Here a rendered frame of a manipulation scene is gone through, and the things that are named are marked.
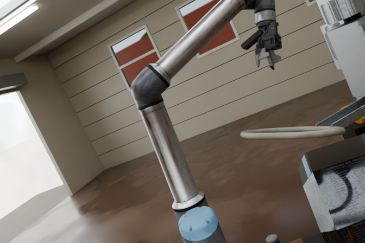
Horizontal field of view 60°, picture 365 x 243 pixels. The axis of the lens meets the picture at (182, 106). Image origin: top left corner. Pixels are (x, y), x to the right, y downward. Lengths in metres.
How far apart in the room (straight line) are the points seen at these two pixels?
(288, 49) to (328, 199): 6.30
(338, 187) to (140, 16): 7.51
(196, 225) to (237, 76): 7.10
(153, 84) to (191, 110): 7.45
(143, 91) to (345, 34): 1.20
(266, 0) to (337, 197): 1.14
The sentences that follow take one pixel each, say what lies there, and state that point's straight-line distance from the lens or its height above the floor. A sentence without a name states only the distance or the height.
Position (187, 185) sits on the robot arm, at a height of 1.24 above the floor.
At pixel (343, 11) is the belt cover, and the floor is 1.62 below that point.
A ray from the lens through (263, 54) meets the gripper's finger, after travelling 1.40.
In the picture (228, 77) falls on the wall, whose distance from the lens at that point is 8.21.
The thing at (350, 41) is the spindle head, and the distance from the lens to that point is 1.96.
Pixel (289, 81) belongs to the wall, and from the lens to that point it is 8.12.
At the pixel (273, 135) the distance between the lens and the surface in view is 1.43.
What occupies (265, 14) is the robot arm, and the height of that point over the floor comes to 1.75.
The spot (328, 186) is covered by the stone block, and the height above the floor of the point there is 0.75.
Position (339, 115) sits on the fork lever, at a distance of 1.94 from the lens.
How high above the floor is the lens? 1.67
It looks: 5 degrees down
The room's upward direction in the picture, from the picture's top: 25 degrees counter-clockwise
